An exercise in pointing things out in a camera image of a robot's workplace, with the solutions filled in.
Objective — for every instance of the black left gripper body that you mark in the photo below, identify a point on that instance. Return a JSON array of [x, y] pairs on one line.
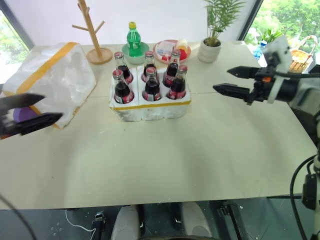
[[5, 123]]

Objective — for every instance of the green soda bottle yellow cap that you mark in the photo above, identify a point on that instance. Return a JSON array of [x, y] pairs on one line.
[[133, 41]]

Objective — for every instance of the purple round object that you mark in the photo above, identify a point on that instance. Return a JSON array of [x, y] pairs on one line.
[[23, 114]]

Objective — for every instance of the white foam box yellow tape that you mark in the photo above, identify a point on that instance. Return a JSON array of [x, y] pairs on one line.
[[60, 75]]

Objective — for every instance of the blue water bottle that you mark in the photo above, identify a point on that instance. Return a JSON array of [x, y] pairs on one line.
[[258, 51]]

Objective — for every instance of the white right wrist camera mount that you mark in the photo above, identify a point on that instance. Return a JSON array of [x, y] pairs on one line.
[[282, 51]]

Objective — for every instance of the wicker basket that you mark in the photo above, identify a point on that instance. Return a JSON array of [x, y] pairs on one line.
[[300, 60]]

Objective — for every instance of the white foam crate yellow tape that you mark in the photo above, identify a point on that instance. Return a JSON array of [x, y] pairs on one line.
[[155, 110]]

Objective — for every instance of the yellow white toy food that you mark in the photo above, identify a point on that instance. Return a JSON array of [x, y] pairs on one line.
[[182, 43]]

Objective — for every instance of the light green bowl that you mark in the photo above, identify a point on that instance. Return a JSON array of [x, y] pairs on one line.
[[136, 59]]

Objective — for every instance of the white rounded robot leg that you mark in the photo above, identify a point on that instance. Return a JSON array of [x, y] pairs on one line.
[[126, 222], [196, 220]]

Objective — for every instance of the glass cola bottle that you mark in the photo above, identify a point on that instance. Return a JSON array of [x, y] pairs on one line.
[[152, 87], [178, 86], [149, 62], [122, 91], [123, 68], [172, 70]]

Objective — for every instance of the green plant in white pot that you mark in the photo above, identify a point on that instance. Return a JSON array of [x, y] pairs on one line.
[[209, 51]]

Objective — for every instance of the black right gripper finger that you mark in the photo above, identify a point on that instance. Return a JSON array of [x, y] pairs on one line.
[[243, 72], [233, 90]]

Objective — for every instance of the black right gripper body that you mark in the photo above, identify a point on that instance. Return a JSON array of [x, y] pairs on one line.
[[262, 85]]

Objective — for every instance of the black table leg bracket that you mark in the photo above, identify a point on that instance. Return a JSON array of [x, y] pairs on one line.
[[231, 217], [100, 223]]

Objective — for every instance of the pink plate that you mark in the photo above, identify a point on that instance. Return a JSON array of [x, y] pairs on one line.
[[157, 53]]

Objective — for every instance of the red toy food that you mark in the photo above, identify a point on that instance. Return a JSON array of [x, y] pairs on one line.
[[184, 54]]

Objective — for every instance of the wooden mug tree stand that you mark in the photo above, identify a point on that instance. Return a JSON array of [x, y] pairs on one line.
[[96, 47]]

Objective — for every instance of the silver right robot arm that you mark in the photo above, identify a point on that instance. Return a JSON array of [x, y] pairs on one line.
[[306, 92]]

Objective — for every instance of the white snack package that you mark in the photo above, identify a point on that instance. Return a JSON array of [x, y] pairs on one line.
[[165, 48]]

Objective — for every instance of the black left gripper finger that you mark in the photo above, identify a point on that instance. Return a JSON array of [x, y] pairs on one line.
[[37, 123], [22, 100]]

